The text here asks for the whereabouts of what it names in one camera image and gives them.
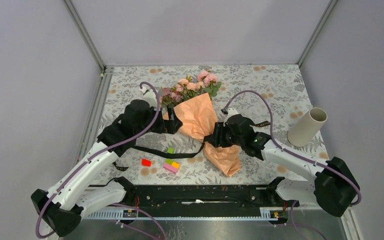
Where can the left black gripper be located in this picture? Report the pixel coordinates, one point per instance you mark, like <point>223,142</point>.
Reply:
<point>168,126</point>

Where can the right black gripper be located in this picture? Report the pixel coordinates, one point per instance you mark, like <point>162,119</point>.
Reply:
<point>217,139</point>

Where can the black gold-lettered ribbon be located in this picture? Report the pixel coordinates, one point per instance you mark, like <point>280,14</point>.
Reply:
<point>176,155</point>

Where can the peach paper flower bouquet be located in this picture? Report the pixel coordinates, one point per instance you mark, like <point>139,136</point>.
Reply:
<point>193,105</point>

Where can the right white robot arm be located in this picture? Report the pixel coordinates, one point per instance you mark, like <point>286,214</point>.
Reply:
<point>328,183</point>

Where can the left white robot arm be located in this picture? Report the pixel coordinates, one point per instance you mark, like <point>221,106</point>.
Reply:
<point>65,204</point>

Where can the beige cylindrical vase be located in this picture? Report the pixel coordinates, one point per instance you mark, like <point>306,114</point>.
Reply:
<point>307,127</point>

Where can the floral patterned table mat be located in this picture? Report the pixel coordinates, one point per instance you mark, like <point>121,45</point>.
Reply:
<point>259,92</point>

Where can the green studded brick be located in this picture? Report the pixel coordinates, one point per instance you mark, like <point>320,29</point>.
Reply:
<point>169,161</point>

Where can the yellow studded brick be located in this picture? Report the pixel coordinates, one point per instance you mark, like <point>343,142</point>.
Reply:
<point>175,165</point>

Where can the pink flat block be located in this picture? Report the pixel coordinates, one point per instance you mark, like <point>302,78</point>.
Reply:
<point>170,168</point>

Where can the red block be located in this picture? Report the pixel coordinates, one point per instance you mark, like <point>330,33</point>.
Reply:
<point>146,162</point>

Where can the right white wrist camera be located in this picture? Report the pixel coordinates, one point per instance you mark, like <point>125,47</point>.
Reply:
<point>228,112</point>

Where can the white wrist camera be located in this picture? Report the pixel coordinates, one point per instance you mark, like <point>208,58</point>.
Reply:
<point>149,96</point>
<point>228,112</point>

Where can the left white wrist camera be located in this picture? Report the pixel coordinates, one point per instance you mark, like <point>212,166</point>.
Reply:
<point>149,96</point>

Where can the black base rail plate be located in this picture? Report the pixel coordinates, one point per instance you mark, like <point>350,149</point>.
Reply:
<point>205,201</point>

